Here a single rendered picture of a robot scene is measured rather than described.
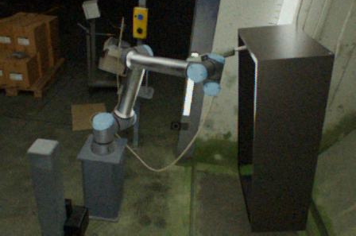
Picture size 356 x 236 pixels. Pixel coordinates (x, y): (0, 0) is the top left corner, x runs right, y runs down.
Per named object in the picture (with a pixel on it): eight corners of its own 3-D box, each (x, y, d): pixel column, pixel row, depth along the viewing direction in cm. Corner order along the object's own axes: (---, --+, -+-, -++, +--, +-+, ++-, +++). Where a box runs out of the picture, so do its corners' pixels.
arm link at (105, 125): (88, 137, 215) (87, 116, 207) (106, 128, 227) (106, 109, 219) (101, 145, 207) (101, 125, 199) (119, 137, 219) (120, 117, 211)
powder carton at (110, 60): (99, 55, 449) (107, 32, 434) (125, 63, 464) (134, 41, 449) (98, 68, 404) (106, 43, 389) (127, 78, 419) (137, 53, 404)
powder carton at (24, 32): (29, 43, 442) (25, 19, 425) (48, 45, 442) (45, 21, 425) (16, 51, 408) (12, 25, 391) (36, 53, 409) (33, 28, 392)
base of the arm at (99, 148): (87, 153, 213) (87, 142, 208) (94, 138, 229) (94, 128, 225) (112, 156, 213) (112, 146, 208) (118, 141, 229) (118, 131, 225)
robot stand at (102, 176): (80, 218, 238) (76, 157, 208) (92, 191, 265) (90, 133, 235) (118, 222, 237) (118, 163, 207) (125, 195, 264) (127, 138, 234)
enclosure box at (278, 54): (280, 168, 239) (293, 23, 183) (305, 230, 187) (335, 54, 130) (237, 170, 242) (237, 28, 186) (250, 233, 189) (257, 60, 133)
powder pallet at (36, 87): (18, 62, 499) (17, 54, 492) (66, 66, 507) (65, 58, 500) (-19, 93, 394) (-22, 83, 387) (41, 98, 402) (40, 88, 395)
